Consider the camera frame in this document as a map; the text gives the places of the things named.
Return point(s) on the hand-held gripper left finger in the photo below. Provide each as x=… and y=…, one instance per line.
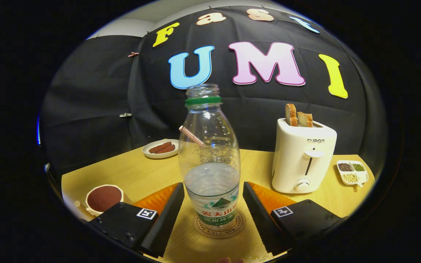
x=166, y=219

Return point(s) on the small ribbed glass jar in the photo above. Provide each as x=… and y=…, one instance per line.
x=214, y=151

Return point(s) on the white oval plate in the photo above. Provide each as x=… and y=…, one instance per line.
x=150, y=151

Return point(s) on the pink striped straw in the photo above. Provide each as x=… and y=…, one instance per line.
x=192, y=137

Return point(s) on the clear plastic bottle green label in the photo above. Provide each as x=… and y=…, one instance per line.
x=210, y=182

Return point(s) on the white toaster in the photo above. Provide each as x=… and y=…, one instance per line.
x=291, y=160

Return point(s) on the white divided grain dish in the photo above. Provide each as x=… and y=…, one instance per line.
x=363, y=177

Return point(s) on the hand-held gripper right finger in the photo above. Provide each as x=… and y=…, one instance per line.
x=260, y=219

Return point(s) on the pink clothes peg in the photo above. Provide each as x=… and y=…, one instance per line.
x=133, y=54

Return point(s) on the red sausage piece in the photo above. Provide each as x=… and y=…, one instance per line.
x=160, y=146
x=167, y=149

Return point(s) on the round cork coaster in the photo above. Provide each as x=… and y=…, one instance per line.
x=214, y=232

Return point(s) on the wooden table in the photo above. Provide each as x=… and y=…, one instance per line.
x=261, y=164

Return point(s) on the toasted bread slice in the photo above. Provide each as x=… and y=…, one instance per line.
x=305, y=119
x=291, y=115

